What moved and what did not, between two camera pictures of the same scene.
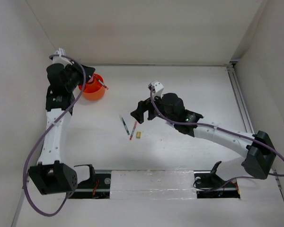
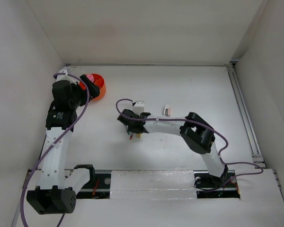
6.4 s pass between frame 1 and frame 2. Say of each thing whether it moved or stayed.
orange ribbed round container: stayed
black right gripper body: moved
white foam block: stayed
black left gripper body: moved
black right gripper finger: moved
